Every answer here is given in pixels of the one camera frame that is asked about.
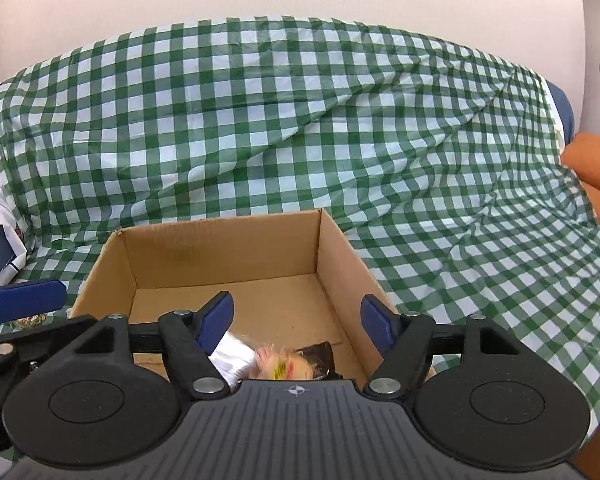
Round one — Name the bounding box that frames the green checked tablecloth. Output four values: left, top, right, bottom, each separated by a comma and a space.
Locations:
0, 16, 600, 466

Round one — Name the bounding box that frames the white shiny snack packet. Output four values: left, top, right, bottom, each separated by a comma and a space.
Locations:
207, 332, 262, 387

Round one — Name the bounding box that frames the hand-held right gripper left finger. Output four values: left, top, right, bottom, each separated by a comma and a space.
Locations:
67, 291, 234, 402

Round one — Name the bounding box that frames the cardboard box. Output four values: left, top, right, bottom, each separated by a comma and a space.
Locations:
69, 209, 437, 386

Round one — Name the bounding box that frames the clear bag of seeds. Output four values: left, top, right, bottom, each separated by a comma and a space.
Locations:
7, 313, 56, 330

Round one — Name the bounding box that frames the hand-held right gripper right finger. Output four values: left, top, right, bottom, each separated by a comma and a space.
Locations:
360, 294, 526, 402

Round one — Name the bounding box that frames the orange cushion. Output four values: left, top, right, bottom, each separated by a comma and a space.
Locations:
560, 132, 600, 241

